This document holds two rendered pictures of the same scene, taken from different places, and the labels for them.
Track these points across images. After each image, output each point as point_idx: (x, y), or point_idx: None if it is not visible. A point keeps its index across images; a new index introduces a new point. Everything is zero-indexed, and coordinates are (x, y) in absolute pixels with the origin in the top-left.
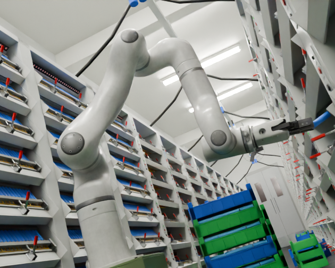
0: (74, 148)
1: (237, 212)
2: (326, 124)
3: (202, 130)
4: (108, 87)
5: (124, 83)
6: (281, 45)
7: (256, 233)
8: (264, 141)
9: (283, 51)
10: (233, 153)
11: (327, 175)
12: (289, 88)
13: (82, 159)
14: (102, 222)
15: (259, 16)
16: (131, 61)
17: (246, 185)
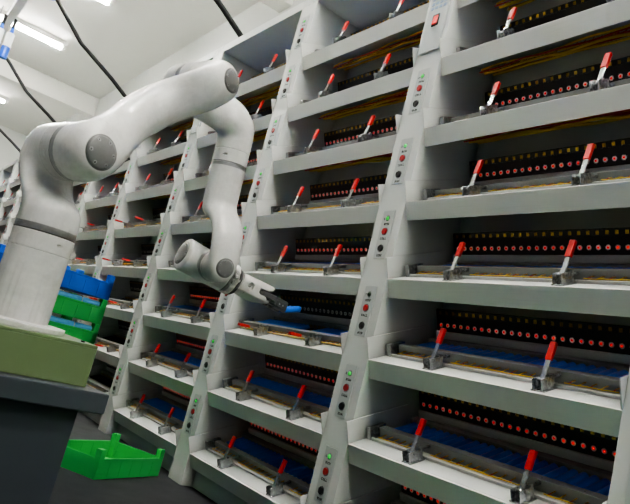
0: (102, 162)
1: (79, 301)
2: None
3: (215, 246)
4: (164, 107)
5: (178, 116)
6: (309, 212)
7: (79, 338)
8: (241, 293)
9: (301, 215)
10: (209, 283)
11: (203, 331)
12: (253, 228)
13: (92, 178)
14: (57, 268)
15: (285, 130)
16: (208, 107)
17: (111, 277)
